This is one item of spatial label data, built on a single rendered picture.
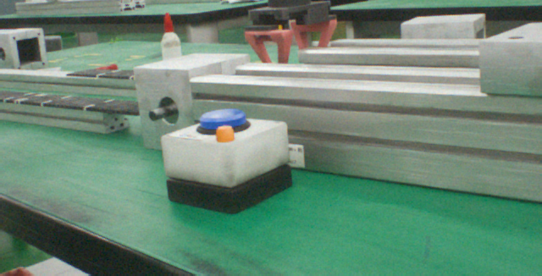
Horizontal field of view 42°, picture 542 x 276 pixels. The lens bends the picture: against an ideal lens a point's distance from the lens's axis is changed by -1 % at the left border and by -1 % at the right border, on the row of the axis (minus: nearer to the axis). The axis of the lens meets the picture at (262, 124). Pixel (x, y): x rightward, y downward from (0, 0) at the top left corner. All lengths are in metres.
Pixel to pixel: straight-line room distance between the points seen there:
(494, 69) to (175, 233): 0.27
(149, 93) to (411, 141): 0.32
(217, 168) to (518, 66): 0.24
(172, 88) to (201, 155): 0.20
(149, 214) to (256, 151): 0.10
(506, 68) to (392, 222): 0.14
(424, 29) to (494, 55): 0.46
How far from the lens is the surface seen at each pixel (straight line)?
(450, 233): 0.52
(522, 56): 0.54
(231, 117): 0.59
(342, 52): 0.85
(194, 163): 0.59
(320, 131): 0.65
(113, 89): 1.22
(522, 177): 0.57
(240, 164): 0.57
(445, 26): 0.99
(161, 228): 0.57
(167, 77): 0.77
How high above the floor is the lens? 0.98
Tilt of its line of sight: 13 degrees down
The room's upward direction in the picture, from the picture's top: 6 degrees counter-clockwise
